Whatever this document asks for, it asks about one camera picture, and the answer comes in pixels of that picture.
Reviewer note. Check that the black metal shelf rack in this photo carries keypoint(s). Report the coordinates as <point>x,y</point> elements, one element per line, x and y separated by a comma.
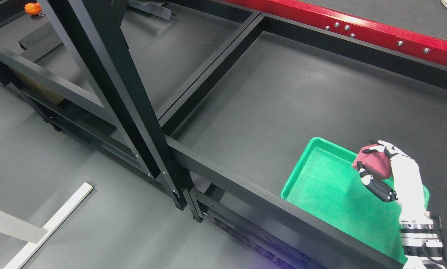
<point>244,123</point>

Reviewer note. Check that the white desk with T-leg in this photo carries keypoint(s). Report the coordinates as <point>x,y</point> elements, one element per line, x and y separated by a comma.
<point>38,183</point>

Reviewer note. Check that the red metal beam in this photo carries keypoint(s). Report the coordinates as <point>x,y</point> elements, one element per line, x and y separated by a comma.
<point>398,39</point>

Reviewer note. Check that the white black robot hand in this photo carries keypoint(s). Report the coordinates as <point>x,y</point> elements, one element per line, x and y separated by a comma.
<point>407,191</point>

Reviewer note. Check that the orange ball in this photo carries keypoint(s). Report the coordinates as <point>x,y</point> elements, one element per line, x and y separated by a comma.
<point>33,9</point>

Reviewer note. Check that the wooden cardboard box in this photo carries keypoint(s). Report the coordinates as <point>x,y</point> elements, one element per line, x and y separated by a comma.
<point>39,88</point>

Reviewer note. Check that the pink cube block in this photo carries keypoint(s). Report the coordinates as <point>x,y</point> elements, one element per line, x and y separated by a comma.
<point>376,163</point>

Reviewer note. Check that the green plastic tray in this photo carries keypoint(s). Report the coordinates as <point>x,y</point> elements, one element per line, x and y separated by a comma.
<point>324,184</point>

